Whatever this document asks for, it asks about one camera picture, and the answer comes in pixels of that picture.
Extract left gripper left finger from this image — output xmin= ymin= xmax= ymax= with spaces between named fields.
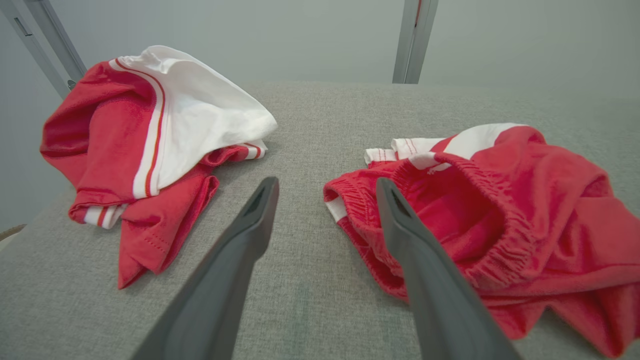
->
xmin=131 ymin=176 xmax=280 ymax=360

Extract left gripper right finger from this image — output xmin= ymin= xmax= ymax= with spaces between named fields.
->
xmin=375 ymin=176 xmax=522 ymax=360

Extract red shorts with white stripes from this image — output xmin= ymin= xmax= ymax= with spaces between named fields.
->
xmin=322 ymin=122 xmax=640 ymax=359

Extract red and white sports shirt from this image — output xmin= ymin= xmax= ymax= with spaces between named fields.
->
xmin=40 ymin=45 xmax=279 ymax=291

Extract grey metal partition post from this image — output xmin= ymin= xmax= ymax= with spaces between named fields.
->
xmin=391 ymin=0 xmax=419 ymax=85
xmin=416 ymin=0 xmax=440 ymax=85

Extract slanted grey metal frame bar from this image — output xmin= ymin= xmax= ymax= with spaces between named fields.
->
xmin=24 ymin=0 xmax=89 ymax=82
xmin=0 ymin=0 xmax=71 ymax=99

